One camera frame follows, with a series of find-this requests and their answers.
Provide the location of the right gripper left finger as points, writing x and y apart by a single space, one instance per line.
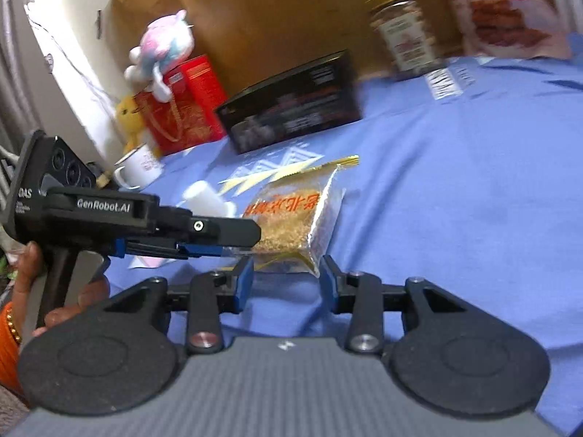
128 349

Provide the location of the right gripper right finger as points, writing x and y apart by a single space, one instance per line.
442 351

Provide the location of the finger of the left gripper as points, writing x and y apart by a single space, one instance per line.
185 227
164 249

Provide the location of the white plastic cup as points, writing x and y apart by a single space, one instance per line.
203 200

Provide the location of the gold clear snack packet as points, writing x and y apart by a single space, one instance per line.
297 215

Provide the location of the orange sleeve forearm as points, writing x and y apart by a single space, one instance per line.
9 353

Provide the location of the person's left hand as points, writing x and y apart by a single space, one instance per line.
29 268

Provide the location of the white enamel mug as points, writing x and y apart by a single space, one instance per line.
138 169

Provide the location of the yellow duck plush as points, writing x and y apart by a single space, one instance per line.
134 128

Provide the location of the red gift bag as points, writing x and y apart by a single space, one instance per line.
189 118

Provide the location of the black snack box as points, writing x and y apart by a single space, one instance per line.
312 97

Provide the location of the pink blue plush toy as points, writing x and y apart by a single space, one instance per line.
166 43

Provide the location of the wooden board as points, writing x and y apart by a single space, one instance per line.
251 40

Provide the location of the nut jar gold lid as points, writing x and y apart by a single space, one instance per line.
406 35

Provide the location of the pink fried twist bag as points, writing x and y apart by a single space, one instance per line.
511 29

